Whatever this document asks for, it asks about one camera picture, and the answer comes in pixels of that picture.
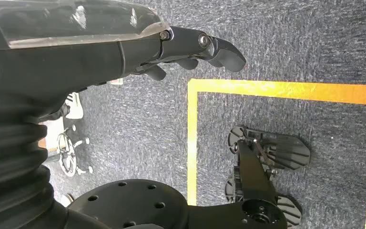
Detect white shoe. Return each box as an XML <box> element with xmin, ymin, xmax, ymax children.
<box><xmin>64</xmin><ymin>92</ymin><xmax>84</xmax><ymax>120</ymax></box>

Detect pale furniture leg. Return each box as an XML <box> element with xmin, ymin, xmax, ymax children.
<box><xmin>38</xmin><ymin>118</ymin><xmax>65</xmax><ymax>166</ymax></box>

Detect yellow floor tape marking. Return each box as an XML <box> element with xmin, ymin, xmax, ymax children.
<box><xmin>186</xmin><ymin>78</ymin><xmax>366</xmax><ymax>229</ymax></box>

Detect black robot hip joint disc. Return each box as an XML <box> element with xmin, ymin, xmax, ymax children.
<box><xmin>67</xmin><ymin>179</ymin><xmax>190</xmax><ymax>229</ymax></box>

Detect black robot leg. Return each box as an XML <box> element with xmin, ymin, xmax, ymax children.
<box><xmin>187</xmin><ymin>138</ymin><xmax>288</xmax><ymax>229</ymax></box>

